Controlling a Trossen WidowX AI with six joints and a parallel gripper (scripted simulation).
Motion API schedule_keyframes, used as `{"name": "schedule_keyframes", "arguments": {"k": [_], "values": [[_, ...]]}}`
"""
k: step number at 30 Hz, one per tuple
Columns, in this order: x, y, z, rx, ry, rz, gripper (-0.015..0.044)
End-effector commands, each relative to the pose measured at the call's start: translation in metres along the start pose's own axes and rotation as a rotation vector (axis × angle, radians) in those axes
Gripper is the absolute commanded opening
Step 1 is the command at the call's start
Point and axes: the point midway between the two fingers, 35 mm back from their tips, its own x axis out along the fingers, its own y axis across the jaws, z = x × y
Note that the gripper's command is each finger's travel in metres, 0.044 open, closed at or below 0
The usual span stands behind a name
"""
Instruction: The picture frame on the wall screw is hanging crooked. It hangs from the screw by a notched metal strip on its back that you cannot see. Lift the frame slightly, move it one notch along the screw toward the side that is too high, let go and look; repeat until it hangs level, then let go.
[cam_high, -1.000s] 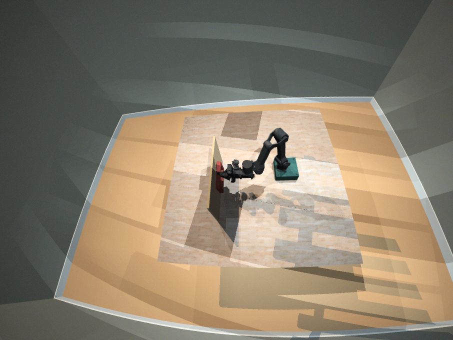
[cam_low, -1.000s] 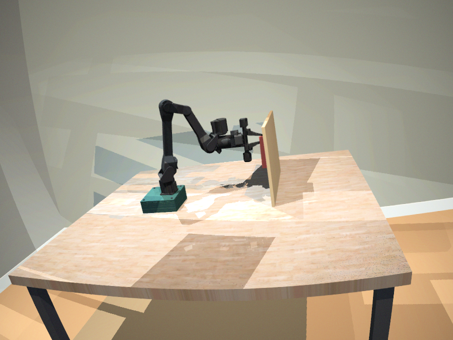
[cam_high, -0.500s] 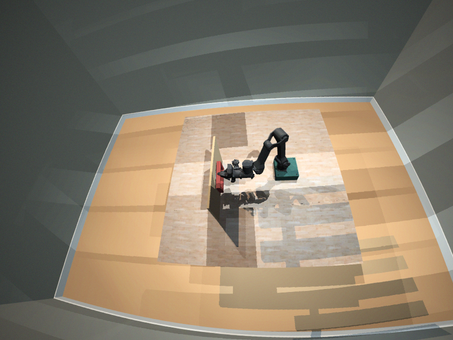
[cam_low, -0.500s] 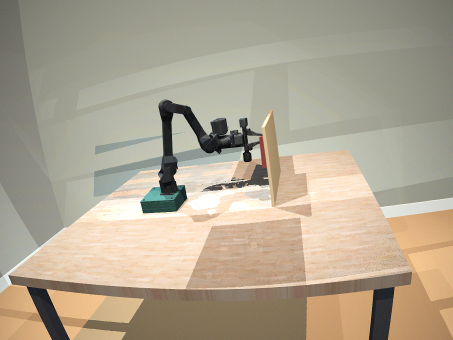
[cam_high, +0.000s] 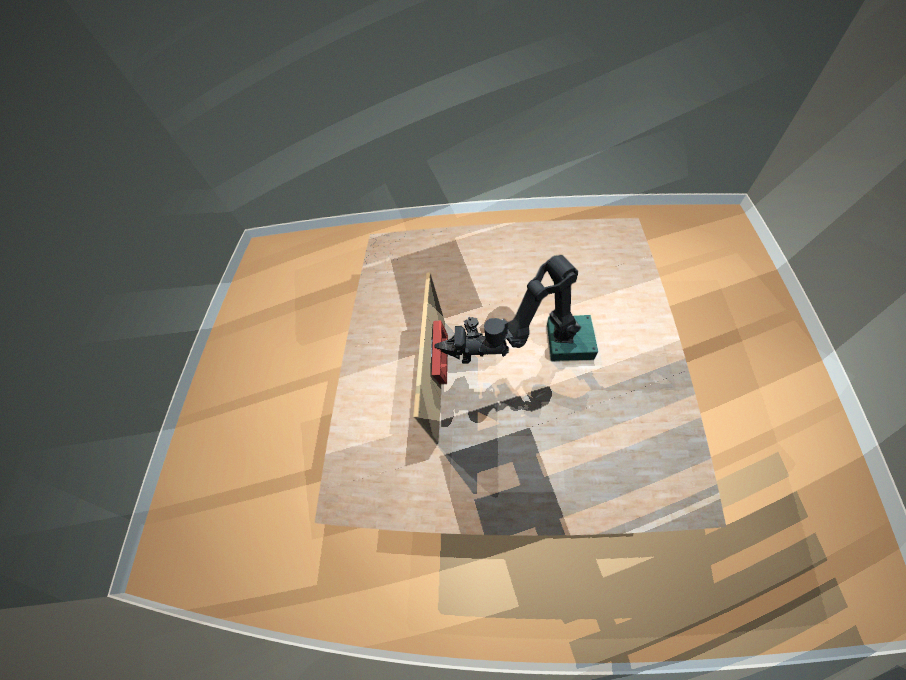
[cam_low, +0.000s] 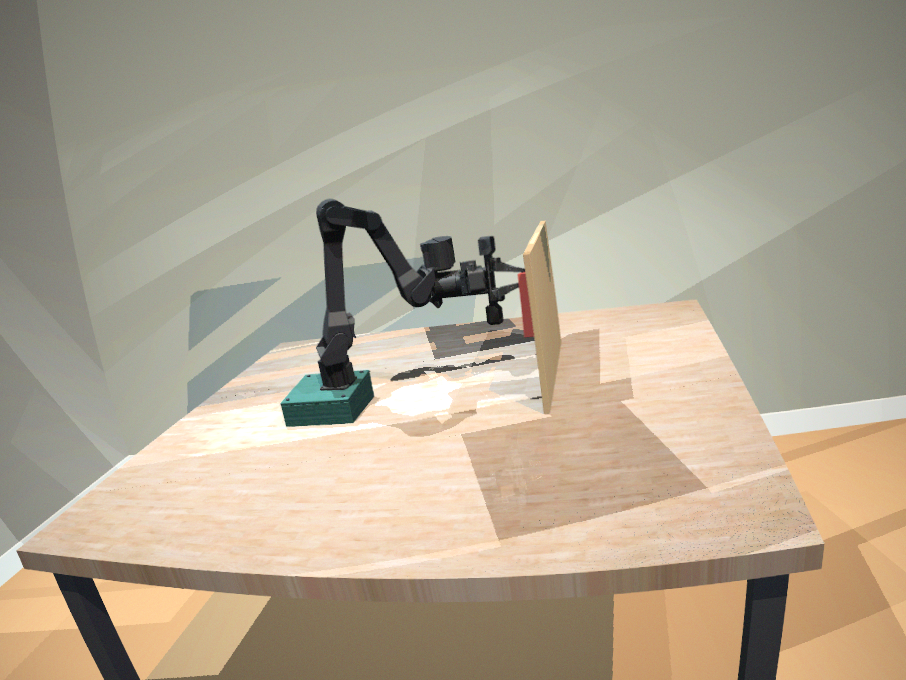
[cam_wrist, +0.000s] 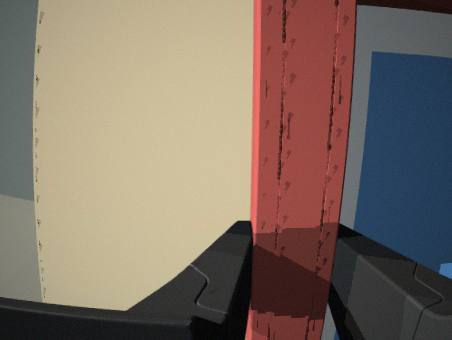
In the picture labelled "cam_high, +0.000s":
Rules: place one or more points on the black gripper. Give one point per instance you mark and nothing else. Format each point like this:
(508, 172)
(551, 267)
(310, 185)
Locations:
(461, 344)

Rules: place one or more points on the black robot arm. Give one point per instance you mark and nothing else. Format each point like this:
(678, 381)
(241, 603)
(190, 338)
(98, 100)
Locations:
(564, 275)

